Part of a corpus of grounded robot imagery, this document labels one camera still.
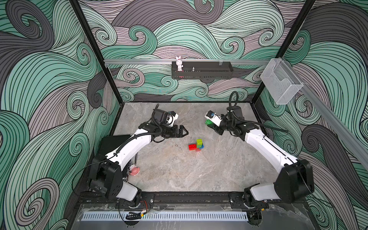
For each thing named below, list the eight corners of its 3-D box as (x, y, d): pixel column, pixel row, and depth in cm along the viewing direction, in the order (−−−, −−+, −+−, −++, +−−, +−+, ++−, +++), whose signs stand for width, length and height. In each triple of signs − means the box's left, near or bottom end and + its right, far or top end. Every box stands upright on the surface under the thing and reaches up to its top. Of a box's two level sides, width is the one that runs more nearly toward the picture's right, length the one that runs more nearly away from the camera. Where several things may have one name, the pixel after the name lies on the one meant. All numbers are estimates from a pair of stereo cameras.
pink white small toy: (128, 175, 84) (127, 174, 81) (131, 166, 87) (129, 164, 85) (138, 175, 84) (137, 174, 81) (140, 166, 87) (139, 164, 85)
